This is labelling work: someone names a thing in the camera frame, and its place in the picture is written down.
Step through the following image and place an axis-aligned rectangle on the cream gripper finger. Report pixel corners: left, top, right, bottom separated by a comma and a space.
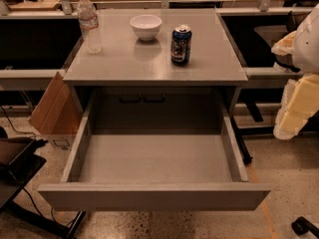
273, 74, 319, 140

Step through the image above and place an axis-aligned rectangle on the blue pepsi can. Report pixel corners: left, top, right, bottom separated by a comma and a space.
170, 25, 192, 65

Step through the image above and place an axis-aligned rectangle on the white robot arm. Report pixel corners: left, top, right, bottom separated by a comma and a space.
271, 5, 319, 139

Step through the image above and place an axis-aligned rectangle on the grey cabinet with top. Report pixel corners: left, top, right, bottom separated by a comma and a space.
64, 9, 247, 134

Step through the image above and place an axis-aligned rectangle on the open grey top drawer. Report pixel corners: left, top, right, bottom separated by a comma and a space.
39, 95, 270, 211

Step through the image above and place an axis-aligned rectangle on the black office chair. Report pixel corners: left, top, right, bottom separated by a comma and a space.
254, 12, 300, 73

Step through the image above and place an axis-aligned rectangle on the black caster wheel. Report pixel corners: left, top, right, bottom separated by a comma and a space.
291, 216, 319, 239

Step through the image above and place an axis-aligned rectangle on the white ceramic bowl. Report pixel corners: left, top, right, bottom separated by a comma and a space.
131, 15, 162, 41

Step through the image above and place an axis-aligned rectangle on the clear plastic water bottle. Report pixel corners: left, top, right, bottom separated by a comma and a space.
77, 0, 103, 54

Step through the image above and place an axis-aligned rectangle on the brown cardboard box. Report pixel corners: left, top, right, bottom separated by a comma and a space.
28, 73, 82, 150

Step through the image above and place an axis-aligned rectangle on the black stand at left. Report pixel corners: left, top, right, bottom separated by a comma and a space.
0, 127, 86, 239

